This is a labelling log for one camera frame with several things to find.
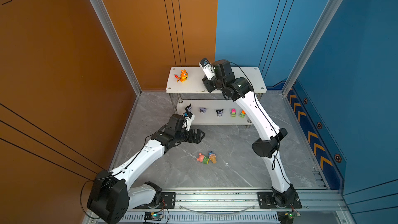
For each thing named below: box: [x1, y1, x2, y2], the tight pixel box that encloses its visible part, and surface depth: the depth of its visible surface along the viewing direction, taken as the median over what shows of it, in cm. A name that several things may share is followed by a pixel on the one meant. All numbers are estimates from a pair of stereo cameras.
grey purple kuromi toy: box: [215, 108, 224, 118], surface depth 96 cm
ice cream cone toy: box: [208, 150, 218, 164], surface depth 86 cm
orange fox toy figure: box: [174, 68, 189, 83], surface depth 76 cm
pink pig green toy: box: [196, 152, 210, 165], surface depth 85 cm
